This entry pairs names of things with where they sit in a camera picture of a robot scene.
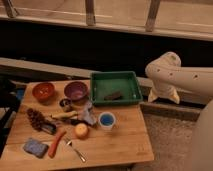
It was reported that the brown pine cone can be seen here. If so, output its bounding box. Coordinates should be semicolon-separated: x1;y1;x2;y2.
27;108;45;131

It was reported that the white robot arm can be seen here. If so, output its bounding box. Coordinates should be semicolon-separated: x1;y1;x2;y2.
145;52;213;171

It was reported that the black metal scoop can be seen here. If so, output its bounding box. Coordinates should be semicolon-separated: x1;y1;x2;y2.
41;122;57;135

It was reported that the white cup with blue inside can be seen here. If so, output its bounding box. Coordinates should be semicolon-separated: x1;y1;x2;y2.
98;112;116;130

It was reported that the orange carrot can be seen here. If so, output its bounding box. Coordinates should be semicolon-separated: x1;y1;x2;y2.
48;131;66;158

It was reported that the blue sponge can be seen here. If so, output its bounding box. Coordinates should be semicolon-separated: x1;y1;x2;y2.
23;138;49;158

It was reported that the yellow round fruit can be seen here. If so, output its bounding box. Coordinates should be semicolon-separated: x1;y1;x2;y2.
74;123;89;139

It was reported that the wooden board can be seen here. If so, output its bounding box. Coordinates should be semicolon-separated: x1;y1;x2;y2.
0;81;154;171

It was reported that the green plastic tray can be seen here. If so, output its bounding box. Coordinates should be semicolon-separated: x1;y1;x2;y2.
90;71;143;106

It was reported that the brown block in tray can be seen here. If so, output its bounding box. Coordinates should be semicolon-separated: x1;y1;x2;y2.
104;91;122;100

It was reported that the grey crumpled cloth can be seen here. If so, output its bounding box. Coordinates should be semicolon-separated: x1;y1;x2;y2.
79;101;97;126

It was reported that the small metal cup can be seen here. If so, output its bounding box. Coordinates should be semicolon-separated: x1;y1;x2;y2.
59;98;72;112

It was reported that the purple bowl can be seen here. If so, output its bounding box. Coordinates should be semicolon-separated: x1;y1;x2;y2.
64;81;88;101

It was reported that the dark chair at left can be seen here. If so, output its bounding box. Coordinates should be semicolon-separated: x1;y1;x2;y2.
0;75;20;156

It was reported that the orange bowl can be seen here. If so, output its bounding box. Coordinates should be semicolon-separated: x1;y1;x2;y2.
32;82;55;102

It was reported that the silver fork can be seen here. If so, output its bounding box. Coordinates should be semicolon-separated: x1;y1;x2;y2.
64;138;86;163

